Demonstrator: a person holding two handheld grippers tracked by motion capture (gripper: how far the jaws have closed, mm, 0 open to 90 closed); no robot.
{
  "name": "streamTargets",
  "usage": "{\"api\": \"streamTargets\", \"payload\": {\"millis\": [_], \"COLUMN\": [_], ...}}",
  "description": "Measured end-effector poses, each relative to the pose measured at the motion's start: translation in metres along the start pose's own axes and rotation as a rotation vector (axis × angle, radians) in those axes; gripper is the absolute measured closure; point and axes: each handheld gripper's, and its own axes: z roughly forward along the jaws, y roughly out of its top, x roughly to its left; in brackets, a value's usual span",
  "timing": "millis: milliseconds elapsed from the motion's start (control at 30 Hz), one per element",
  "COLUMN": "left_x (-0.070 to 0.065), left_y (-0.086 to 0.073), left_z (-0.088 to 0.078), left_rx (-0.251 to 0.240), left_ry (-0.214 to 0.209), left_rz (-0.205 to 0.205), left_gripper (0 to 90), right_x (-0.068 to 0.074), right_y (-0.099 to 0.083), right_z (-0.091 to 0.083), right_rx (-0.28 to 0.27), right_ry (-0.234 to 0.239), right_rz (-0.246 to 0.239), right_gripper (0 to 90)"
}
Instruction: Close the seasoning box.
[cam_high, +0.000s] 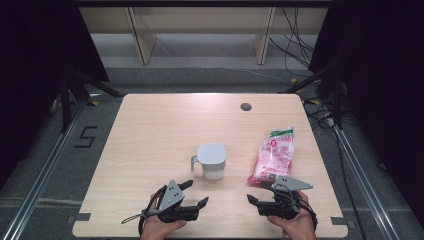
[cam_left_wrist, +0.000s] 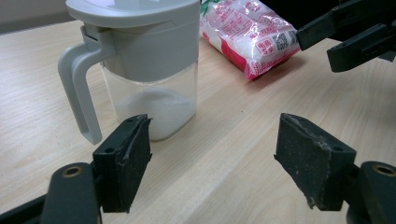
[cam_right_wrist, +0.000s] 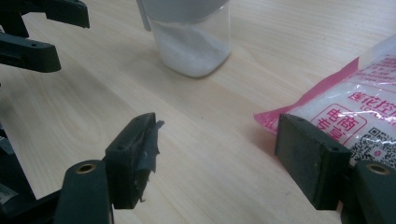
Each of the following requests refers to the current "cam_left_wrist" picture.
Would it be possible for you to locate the white sugar heap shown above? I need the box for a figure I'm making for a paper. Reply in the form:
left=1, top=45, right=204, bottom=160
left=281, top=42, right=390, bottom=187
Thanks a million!
left=113, top=86, right=197, bottom=142

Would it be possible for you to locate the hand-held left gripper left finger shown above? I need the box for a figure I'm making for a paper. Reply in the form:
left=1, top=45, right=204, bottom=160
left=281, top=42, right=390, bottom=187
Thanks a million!
left=92, top=113, right=153, bottom=215

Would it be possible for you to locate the clear jar with grey lid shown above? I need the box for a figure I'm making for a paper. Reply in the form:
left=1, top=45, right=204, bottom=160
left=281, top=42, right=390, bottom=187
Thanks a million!
left=57, top=0, right=202, bottom=146

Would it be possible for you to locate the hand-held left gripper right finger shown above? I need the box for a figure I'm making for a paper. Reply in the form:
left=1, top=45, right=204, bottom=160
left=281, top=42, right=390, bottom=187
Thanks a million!
left=274, top=112, right=358, bottom=212

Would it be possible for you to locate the pink and white sugar bag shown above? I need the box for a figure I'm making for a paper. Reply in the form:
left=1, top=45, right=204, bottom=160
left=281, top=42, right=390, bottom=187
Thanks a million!
left=199, top=0, right=302, bottom=81

